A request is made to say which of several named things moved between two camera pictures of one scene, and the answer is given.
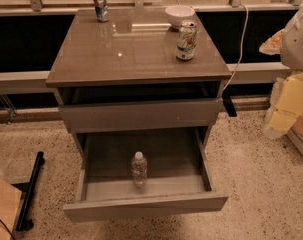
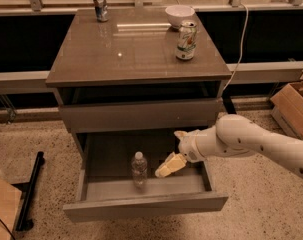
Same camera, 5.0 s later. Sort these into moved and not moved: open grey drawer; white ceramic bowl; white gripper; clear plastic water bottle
Moved: white gripper
Not moved: open grey drawer; clear plastic water bottle; white ceramic bowl
